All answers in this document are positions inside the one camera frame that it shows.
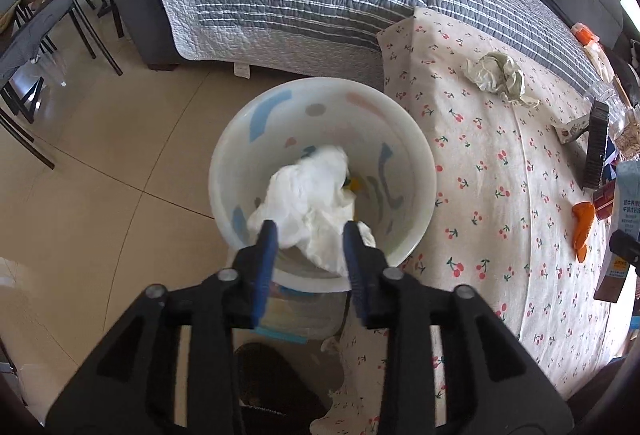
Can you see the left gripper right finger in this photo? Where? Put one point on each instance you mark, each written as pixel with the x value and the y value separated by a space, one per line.
pixel 452 366

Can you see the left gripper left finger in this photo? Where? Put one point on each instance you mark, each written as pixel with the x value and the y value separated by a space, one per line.
pixel 166 365

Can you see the light blue milk carton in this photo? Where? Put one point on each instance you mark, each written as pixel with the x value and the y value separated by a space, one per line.
pixel 622 248

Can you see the red drink can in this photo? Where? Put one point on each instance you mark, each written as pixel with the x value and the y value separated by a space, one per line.
pixel 603 200

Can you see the white tissue paper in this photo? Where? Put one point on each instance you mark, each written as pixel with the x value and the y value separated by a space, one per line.
pixel 310 205

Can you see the greenish paper ball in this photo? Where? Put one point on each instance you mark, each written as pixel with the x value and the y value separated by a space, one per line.
pixel 497 73

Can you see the white plastic trash bin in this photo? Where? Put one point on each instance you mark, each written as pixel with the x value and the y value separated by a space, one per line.
pixel 391 171

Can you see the black slipper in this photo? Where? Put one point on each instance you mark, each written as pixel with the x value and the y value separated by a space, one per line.
pixel 275 400

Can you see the cherry print tablecloth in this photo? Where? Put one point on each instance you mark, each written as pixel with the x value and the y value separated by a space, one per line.
pixel 506 188

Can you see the small torn wrapper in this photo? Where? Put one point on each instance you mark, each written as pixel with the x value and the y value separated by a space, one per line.
pixel 571 131

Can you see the orange white snack packet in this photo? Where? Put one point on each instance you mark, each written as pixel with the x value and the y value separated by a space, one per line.
pixel 594 51

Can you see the grey chair black legs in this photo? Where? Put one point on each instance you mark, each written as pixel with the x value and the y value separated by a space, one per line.
pixel 25 24

